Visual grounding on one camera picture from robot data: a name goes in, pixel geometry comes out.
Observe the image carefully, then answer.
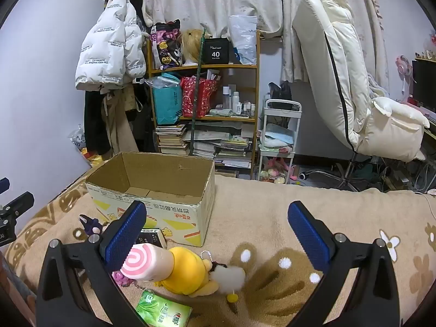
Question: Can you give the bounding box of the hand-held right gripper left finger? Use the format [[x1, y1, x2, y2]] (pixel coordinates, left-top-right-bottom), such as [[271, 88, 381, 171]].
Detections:
[[36, 200, 147, 327]]

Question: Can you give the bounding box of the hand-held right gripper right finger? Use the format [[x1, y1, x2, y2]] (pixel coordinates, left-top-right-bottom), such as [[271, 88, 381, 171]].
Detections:
[[288, 201, 401, 327]]

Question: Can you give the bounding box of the small dark purple toy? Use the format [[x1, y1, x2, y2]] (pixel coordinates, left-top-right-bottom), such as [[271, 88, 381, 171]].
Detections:
[[79, 214, 105, 236]]

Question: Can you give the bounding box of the pink swirl plush roll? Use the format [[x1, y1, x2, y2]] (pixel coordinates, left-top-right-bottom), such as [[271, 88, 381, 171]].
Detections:
[[121, 243, 175, 283]]

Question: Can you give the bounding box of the purple plush keychain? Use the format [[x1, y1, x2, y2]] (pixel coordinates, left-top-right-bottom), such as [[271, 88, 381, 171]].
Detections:
[[112, 270, 137, 288]]

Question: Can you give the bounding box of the cardboard box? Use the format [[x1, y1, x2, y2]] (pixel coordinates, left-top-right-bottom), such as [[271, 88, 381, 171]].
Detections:
[[84, 152, 216, 247]]

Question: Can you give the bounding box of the green tissue packet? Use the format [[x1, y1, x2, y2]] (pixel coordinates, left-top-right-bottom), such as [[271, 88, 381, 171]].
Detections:
[[135, 289, 193, 327]]

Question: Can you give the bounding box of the small black card box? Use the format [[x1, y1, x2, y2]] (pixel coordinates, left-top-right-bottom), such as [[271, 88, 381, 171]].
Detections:
[[140, 228, 167, 249]]

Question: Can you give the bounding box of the beige printed blanket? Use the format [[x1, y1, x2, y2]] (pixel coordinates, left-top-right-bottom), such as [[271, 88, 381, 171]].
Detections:
[[3, 174, 436, 327]]

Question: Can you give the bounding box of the pile of small plush toys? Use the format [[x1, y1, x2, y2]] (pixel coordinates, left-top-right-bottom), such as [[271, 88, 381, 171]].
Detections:
[[260, 158, 298, 182]]

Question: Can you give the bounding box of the yellow plush toy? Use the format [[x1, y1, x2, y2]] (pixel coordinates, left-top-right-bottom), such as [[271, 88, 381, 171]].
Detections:
[[155, 247, 219, 296]]

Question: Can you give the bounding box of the clear plastic bag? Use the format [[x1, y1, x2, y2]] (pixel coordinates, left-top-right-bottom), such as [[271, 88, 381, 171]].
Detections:
[[69, 125, 91, 155]]

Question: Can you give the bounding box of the white trolley cart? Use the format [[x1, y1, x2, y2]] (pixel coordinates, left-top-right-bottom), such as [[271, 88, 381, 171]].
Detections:
[[257, 99, 302, 182]]

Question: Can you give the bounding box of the folded blue towel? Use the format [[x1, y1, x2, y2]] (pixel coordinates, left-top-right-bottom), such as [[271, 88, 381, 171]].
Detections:
[[264, 123, 294, 145]]

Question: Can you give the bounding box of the stack of books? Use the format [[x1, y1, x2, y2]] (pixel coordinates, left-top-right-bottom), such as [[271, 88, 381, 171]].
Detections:
[[156, 124, 189, 155]]

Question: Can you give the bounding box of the black hanging coat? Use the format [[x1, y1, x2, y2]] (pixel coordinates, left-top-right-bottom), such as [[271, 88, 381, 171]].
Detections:
[[83, 89, 113, 155]]

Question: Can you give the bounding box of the beige hanging garment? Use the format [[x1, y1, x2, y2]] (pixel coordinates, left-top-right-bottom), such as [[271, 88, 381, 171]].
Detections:
[[102, 87, 140, 154]]

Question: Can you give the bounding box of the pile of magazines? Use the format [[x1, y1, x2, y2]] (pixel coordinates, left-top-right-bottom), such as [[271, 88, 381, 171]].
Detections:
[[191, 129, 254, 170]]

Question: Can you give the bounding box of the teal paper bag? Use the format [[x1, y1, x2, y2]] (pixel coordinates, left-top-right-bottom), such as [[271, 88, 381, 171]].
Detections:
[[152, 73, 183, 125]]

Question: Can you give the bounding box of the black bag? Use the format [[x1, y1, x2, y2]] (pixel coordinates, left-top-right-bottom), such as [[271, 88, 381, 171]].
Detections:
[[267, 81, 294, 110]]

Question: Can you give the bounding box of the row of cosmetic bottles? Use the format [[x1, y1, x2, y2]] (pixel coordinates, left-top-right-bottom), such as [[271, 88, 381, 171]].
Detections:
[[221, 85, 257, 116]]

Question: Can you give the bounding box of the wooden shelf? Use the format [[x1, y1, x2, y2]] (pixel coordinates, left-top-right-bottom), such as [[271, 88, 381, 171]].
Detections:
[[148, 31, 261, 179]]

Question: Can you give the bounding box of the red gift bag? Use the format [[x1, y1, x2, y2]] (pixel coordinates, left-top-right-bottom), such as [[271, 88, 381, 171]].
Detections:
[[180, 77, 219, 117]]

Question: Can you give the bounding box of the green pole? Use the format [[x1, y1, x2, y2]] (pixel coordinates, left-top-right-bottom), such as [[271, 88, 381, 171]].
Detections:
[[190, 25, 212, 157]]

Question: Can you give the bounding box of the white puffer jacket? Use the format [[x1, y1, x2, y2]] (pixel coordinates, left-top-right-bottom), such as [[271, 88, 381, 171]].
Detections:
[[75, 0, 149, 91]]

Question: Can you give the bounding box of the cream office chair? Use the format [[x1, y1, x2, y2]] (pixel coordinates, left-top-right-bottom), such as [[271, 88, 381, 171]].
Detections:
[[292, 0, 430, 192]]

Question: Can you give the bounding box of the black monitor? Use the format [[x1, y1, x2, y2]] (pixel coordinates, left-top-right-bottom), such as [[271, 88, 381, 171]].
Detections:
[[411, 58, 436, 118]]

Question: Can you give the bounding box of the cartoon print bag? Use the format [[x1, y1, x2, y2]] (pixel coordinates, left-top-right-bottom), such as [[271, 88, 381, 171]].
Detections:
[[152, 20, 182, 70]]

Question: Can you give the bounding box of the pink fan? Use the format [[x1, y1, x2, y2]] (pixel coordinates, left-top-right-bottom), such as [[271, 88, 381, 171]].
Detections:
[[396, 54, 415, 93]]

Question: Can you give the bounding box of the blonde wig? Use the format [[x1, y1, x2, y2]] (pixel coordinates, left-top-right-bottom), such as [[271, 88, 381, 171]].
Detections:
[[180, 29, 210, 65]]

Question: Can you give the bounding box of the white plastic bag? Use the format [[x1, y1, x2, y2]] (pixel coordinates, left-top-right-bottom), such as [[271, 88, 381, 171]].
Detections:
[[228, 14, 258, 65]]

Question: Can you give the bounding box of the cream curtain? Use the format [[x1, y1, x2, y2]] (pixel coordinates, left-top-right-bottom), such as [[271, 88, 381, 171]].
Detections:
[[145, 0, 390, 91]]

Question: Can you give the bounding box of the white fluffy pompom keychain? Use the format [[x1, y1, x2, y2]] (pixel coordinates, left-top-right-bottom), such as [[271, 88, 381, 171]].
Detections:
[[211, 265, 246, 303]]

